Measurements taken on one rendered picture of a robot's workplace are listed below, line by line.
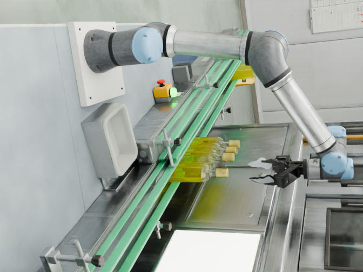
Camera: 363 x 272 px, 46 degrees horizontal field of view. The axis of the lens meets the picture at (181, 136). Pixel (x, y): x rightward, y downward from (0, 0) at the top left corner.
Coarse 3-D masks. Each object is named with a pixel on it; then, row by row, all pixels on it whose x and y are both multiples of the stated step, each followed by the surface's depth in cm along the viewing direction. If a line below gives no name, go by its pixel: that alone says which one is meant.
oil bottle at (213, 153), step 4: (188, 152) 179; (192, 152) 178; (196, 152) 177; (200, 152) 177; (204, 152) 176; (208, 152) 175; (212, 152) 175; (216, 152) 176; (212, 156) 174; (216, 156) 175
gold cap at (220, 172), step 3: (216, 168) 165; (219, 168) 165; (222, 168) 164; (225, 168) 164; (216, 171) 164; (219, 171) 164; (222, 171) 163; (225, 171) 163; (216, 174) 164; (219, 174) 164; (222, 174) 163; (225, 174) 163; (216, 177) 165; (219, 177) 165; (222, 177) 164; (225, 177) 164
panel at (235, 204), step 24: (240, 168) 190; (264, 168) 186; (192, 192) 178; (216, 192) 176; (240, 192) 173; (264, 192) 170; (192, 216) 164; (216, 216) 161; (240, 216) 159; (264, 216) 155; (168, 240) 153; (264, 240) 145
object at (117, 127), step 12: (120, 108) 154; (108, 120) 159; (120, 120) 160; (108, 132) 145; (120, 132) 162; (132, 132) 161; (108, 144) 146; (120, 144) 165; (132, 144) 163; (120, 156) 164; (132, 156) 163; (120, 168) 156
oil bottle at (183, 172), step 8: (176, 168) 169; (184, 168) 168; (192, 168) 166; (200, 168) 165; (208, 168) 166; (176, 176) 169; (184, 176) 168; (192, 176) 166; (200, 176) 165; (208, 176) 165
